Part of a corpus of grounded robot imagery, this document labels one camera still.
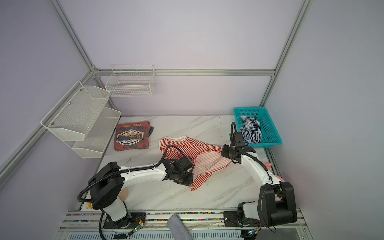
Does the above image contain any red white striped tank top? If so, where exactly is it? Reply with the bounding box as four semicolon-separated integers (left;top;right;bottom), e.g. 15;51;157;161
159;136;232;191

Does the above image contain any white mesh wall shelf upper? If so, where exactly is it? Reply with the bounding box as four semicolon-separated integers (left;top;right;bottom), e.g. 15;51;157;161
41;82;111;142

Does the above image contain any green potted plant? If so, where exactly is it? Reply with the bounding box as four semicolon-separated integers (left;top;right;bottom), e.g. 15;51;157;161
118;188;129;202

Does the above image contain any navy white striped tank top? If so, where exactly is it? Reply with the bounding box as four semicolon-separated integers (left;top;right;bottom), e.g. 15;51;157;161
241;116;263;144

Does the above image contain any grey folded garment under stack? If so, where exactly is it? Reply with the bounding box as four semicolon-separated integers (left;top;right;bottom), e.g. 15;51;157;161
149;127;154;137

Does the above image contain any teal plastic basket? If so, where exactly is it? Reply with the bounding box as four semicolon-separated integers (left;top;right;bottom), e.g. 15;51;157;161
234;107;283;149

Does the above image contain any folded red graphic tank top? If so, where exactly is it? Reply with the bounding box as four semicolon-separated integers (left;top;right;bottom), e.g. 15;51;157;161
114;121;151;152

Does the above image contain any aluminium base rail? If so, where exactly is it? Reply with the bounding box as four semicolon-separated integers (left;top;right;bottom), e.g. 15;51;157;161
55;209;313;240

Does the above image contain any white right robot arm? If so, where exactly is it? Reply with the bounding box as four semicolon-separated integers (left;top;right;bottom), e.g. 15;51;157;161
221;145;298;228

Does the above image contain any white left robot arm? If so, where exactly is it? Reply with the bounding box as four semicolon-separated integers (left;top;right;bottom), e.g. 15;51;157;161
86;156;194;229

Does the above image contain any white mesh wall shelf lower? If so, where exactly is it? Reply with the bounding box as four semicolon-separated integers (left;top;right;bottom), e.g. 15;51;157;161
72;108;121;159

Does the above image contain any white mesh wall shelf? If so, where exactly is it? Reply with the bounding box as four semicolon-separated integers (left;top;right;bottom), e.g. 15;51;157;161
41;82;111;142
72;108;121;159

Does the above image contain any white wire wall basket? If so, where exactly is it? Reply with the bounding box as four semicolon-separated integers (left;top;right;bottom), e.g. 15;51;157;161
105;65;157;97

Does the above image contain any grey foam microphone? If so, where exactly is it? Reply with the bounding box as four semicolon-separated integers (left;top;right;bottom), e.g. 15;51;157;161
168;215;193;240

